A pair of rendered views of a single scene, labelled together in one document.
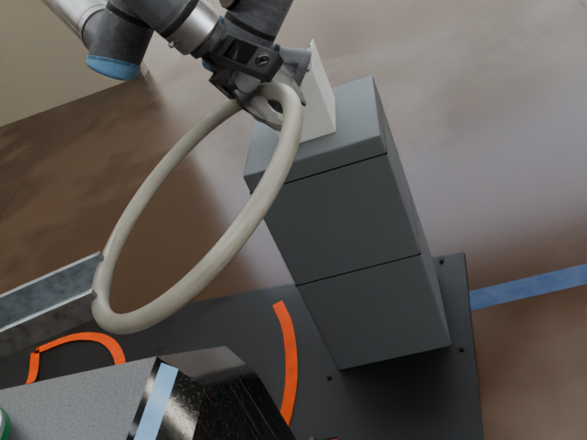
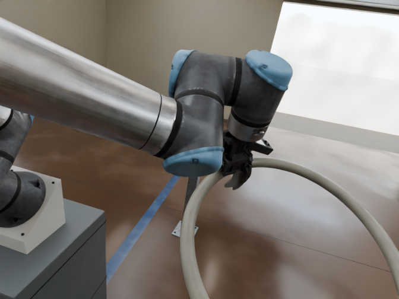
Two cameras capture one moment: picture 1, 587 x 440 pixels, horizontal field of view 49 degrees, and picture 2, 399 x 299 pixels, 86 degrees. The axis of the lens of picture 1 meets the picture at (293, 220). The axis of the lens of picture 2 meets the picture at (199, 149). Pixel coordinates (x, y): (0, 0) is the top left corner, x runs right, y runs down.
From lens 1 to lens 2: 1.33 m
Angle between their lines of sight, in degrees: 83
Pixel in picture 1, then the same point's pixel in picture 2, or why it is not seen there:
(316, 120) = (56, 219)
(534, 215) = not seen: hidden behind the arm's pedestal
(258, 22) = (12, 148)
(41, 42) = not seen: outside the picture
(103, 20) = (212, 109)
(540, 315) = (126, 277)
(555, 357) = (149, 285)
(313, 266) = not seen: outside the picture
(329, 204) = (73, 276)
